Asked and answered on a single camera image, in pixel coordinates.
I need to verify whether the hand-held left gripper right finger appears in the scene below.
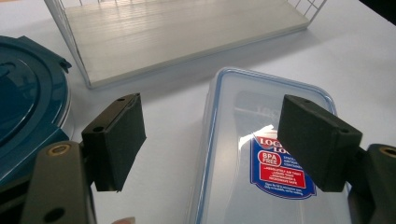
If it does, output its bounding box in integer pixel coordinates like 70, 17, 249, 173
276, 94, 364, 193

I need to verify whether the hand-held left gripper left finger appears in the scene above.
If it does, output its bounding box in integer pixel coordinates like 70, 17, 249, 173
81, 92, 148, 192

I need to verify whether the white wire shelf rack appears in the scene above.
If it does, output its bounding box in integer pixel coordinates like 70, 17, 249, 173
43, 0, 328, 91

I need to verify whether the clear rectangular lidded container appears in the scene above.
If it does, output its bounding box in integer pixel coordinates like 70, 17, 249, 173
186, 66, 353, 224

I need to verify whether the dark round lid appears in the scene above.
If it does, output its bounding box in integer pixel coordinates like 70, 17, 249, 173
0, 35, 76, 188

